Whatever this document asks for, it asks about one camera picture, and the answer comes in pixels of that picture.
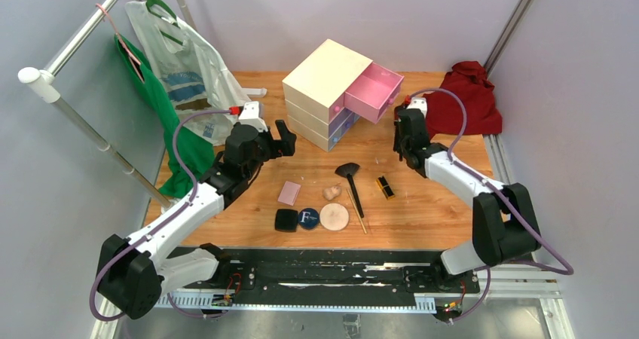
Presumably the white mini drawer cabinet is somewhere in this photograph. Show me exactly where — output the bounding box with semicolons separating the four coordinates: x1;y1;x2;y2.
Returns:
282;39;372;151

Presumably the black fan makeup brush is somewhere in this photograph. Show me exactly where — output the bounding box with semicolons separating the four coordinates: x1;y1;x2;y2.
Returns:
335;162;365;218

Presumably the thin gold brush handle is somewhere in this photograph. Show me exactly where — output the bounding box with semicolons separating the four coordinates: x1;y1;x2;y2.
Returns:
346;188;368;234

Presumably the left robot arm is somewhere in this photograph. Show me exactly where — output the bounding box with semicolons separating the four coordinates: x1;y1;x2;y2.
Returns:
90;120;297;322

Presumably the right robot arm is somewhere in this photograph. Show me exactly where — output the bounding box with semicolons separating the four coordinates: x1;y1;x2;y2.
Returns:
393;106;541;292

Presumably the beige makeup sponge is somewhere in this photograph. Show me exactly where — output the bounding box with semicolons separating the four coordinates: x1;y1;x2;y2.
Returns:
323;185;342;201

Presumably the red cloth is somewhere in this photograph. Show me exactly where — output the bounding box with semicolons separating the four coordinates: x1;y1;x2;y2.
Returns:
423;61;503;136

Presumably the pink square pad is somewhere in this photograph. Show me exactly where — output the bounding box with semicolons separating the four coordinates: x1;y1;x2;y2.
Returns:
277;181;301;206

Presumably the black gold lipstick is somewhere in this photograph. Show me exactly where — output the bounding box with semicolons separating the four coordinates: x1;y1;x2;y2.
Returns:
376;176;395;200

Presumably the green cloth bag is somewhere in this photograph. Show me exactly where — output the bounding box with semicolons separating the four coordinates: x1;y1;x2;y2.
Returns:
115;33;216;200

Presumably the black square compact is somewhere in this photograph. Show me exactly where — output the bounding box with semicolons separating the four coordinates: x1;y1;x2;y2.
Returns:
274;209;298;233

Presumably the round navy compact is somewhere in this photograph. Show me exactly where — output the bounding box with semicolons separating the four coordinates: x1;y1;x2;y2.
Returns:
298;208;320;231

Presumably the round beige powder puff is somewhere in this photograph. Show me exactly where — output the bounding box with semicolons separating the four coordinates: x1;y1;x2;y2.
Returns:
319;203;350;231

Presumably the white plastic bag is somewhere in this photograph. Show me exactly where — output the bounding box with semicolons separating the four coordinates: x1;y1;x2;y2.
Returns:
125;2;250;146

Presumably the green clothes hanger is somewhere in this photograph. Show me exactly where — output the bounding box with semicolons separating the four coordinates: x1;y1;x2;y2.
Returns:
145;0;184;47

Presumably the pink clothes hanger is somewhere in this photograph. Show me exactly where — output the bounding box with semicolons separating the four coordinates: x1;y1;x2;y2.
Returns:
95;3;145;83

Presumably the metal clothes rack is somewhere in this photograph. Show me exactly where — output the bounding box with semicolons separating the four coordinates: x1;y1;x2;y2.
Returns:
17;0;173;208

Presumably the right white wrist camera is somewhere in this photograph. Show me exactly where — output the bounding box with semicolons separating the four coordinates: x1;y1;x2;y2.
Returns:
406;97;428;117

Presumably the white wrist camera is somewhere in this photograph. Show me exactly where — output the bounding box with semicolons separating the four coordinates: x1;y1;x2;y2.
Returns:
238;101;269;133
406;97;428;117

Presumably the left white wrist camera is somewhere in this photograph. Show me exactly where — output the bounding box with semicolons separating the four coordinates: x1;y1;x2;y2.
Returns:
238;101;269;133

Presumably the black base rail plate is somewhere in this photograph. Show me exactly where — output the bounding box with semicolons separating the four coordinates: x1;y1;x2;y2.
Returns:
186;248;479;309

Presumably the aluminium frame rail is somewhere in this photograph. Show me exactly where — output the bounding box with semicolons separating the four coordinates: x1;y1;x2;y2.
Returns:
482;133;563;298

